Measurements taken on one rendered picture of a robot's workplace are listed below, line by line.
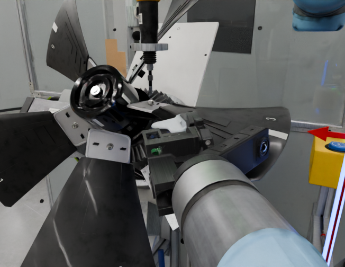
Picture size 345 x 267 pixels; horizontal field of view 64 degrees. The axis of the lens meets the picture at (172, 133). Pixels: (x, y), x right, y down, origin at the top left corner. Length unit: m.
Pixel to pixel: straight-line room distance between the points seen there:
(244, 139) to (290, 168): 0.96
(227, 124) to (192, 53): 0.45
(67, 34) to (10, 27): 5.09
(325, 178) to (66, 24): 0.73
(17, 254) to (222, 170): 2.01
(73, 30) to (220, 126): 0.45
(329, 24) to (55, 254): 0.55
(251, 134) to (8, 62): 5.63
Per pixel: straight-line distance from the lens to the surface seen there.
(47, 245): 0.53
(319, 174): 0.75
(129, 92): 0.56
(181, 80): 0.85
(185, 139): 0.32
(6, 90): 5.91
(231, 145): 0.32
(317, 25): 0.48
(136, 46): 0.52
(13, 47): 5.86
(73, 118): 0.64
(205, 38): 0.91
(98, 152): 0.56
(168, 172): 0.28
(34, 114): 0.67
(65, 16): 0.81
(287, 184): 1.32
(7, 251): 2.24
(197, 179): 0.24
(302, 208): 1.37
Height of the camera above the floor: 1.32
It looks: 19 degrees down
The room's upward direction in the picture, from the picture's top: straight up
